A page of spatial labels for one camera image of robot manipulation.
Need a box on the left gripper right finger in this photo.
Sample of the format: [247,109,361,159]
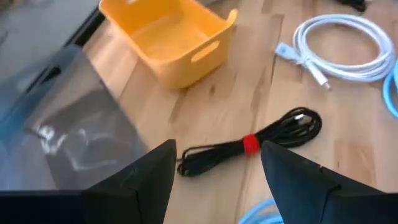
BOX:
[260,140,398,224]

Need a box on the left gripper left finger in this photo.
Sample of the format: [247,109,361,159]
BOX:
[82,139,177,224]

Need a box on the black cable with red strap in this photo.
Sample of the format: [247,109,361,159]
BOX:
[176,107,323,178]

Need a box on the light blue cable coil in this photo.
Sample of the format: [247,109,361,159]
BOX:
[238,58,398,224]

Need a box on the white USB cable coil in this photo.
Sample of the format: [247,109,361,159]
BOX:
[274,14,396,91]

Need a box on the transparent grey plastic bin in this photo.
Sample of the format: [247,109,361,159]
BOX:
[0,45,149,191]

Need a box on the yellow plastic bin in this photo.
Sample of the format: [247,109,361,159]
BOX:
[98,0,239,90]

